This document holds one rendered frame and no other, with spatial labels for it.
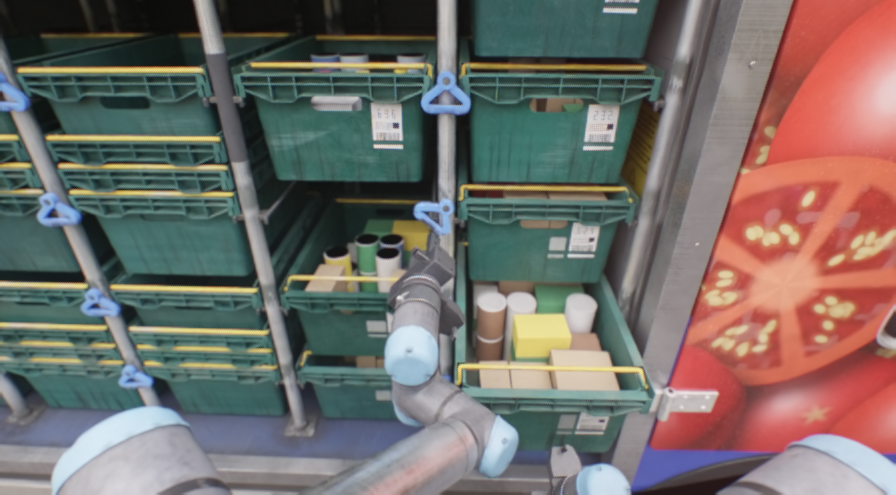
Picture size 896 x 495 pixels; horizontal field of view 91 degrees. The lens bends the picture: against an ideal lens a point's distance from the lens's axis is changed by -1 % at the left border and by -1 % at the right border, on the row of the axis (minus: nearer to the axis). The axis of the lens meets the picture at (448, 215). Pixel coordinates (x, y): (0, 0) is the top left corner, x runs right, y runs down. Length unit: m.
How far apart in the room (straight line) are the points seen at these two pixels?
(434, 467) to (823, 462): 0.38
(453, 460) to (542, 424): 0.50
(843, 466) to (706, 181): 0.52
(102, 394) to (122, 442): 1.31
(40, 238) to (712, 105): 1.53
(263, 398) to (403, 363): 0.96
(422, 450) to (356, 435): 0.96
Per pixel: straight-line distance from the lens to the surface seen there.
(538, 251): 1.11
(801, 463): 0.55
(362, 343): 1.32
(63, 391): 1.92
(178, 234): 1.28
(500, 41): 0.94
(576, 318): 1.21
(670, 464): 1.51
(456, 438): 0.65
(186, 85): 1.09
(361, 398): 1.49
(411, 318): 0.69
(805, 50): 0.93
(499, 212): 1.04
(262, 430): 1.64
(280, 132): 1.04
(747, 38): 0.88
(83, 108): 1.24
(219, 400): 1.66
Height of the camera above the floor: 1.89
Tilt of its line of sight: 28 degrees down
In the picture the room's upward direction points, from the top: straight up
